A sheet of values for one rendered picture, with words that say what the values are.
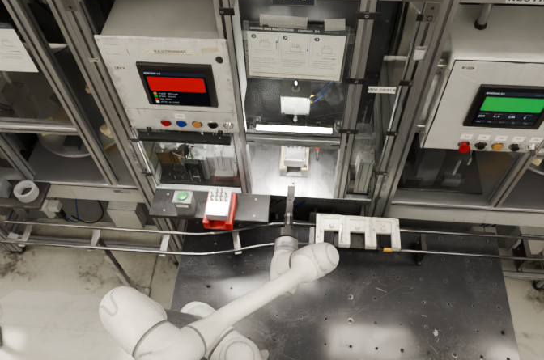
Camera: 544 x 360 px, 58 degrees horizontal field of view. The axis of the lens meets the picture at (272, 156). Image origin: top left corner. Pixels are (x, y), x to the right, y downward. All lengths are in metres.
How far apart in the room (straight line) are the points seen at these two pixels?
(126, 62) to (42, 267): 2.00
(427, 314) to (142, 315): 1.32
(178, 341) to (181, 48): 0.87
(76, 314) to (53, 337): 0.17
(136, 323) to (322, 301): 1.05
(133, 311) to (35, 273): 2.01
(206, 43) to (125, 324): 0.85
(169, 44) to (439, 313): 1.60
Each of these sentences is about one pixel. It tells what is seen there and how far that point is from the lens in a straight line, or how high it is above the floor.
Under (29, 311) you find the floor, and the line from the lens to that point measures 3.35.
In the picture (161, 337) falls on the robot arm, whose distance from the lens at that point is 1.44.
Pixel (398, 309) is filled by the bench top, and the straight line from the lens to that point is 2.32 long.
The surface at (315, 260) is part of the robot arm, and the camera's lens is 1.65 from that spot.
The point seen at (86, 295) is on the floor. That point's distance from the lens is 3.24.
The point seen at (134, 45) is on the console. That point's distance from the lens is 1.64.
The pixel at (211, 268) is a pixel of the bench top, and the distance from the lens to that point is 2.36.
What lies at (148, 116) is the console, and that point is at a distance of 1.89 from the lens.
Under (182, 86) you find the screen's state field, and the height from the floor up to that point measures 1.64.
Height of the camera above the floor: 2.84
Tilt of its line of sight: 55 degrees down
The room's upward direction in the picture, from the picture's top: 3 degrees counter-clockwise
